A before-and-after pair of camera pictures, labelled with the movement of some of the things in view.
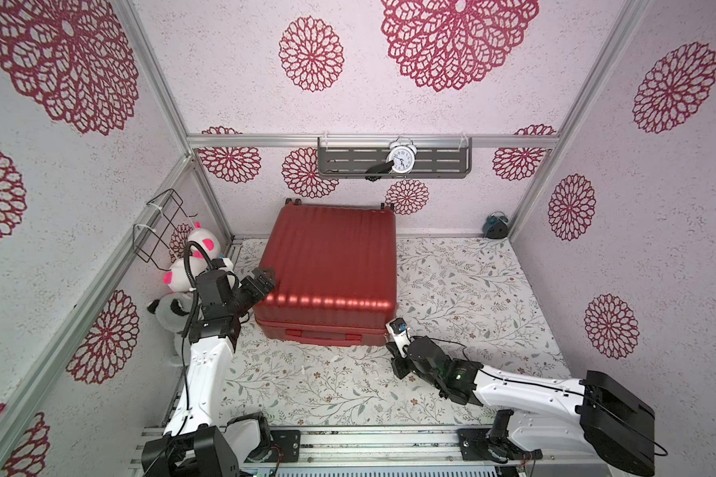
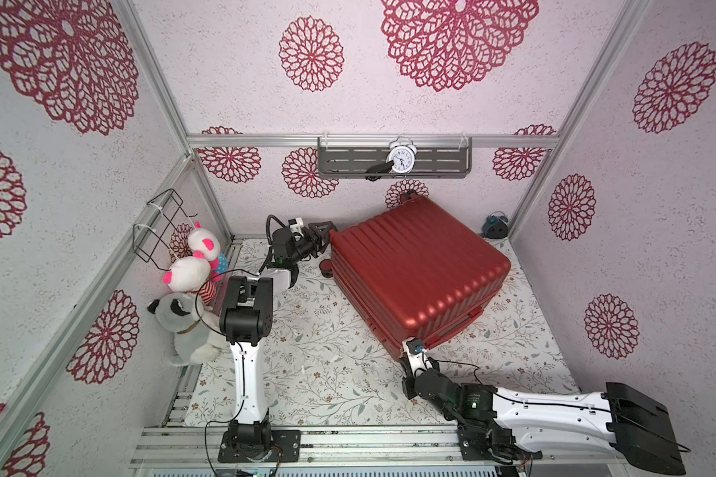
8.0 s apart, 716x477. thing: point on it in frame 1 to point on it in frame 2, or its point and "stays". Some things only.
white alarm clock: [403, 153] stays
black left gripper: [259, 291] to [313, 235]
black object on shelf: [379, 169] stays
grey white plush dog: [173, 311] stays
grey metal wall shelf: [351, 157] stays
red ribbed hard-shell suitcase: [335, 275] to [411, 271]
